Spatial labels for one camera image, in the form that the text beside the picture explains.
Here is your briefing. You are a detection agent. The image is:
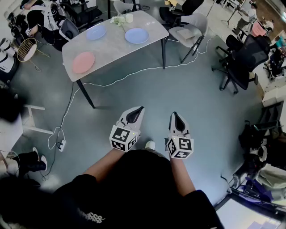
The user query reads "gold wire stool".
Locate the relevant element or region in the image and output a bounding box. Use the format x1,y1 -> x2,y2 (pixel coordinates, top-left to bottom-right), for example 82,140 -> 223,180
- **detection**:
17,37 -> 51,72

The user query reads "pink plate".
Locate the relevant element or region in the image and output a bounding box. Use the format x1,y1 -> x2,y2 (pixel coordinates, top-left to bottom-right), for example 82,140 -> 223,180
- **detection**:
72,51 -> 96,74

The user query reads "person's right forearm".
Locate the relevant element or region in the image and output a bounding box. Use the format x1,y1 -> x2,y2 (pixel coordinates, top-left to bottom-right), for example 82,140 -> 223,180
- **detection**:
169,156 -> 197,198

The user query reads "black office chair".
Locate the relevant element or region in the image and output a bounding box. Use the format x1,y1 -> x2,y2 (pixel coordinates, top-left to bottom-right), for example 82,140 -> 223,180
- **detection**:
159,0 -> 205,25
211,34 -> 270,95
59,0 -> 105,26

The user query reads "blue plate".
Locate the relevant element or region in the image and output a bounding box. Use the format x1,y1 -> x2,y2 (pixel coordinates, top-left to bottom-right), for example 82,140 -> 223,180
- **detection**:
86,24 -> 107,41
124,28 -> 150,44

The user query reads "grey pod device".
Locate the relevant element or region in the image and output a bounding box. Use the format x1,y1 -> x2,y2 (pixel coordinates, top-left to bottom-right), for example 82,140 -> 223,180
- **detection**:
58,18 -> 80,42

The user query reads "white cable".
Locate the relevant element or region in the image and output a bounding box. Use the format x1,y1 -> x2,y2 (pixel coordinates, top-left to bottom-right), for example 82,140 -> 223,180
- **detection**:
48,34 -> 215,150

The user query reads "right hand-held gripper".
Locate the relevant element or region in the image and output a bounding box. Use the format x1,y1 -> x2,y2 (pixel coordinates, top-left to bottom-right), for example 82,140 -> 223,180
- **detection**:
167,111 -> 194,161

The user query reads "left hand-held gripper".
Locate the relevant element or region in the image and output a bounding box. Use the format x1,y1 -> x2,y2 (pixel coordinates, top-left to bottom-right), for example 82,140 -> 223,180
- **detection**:
109,106 -> 145,153

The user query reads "cardboard box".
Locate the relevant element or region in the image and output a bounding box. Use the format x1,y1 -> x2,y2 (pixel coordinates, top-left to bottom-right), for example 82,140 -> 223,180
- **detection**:
177,28 -> 195,41

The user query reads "white flower bouquet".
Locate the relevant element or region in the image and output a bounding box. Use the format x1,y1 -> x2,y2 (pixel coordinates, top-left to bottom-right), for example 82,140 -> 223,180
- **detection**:
110,16 -> 127,34

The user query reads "person's black shirt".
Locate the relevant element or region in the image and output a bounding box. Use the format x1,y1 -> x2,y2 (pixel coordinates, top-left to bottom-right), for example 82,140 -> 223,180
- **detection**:
52,149 -> 224,229

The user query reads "white side table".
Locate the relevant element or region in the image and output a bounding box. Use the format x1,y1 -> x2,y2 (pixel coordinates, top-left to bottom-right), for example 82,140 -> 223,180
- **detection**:
0,104 -> 54,155

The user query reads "black tripod stand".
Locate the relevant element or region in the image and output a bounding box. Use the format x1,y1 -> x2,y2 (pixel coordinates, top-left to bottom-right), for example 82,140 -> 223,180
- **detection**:
220,0 -> 241,29

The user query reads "grey shell chair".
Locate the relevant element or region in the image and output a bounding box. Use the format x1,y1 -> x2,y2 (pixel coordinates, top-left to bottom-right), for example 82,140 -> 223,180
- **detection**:
113,0 -> 140,16
168,13 -> 209,64

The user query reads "person's left forearm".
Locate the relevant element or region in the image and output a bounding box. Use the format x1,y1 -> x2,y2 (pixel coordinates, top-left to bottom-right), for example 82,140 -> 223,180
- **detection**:
82,147 -> 131,177

